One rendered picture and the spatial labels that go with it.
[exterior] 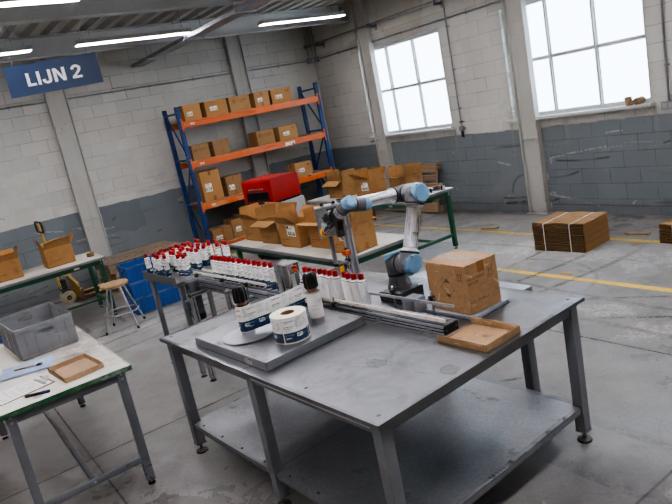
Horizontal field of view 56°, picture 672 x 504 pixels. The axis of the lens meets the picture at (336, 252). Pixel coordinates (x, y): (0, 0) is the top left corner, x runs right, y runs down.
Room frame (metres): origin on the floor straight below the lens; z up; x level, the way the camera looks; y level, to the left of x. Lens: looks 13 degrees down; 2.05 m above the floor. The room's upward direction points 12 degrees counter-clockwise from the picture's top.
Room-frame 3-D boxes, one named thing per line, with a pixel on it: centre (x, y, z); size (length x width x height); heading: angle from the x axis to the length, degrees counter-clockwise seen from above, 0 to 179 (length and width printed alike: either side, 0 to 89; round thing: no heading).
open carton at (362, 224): (5.54, -0.18, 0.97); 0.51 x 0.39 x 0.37; 128
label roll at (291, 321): (3.28, 0.32, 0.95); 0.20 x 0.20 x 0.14
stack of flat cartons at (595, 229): (6.91, -2.64, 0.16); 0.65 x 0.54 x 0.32; 38
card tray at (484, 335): (2.88, -0.60, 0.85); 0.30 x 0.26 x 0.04; 37
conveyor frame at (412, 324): (3.68, 0.00, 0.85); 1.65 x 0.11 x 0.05; 37
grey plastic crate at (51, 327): (4.46, 2.24, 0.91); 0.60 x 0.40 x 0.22; 36
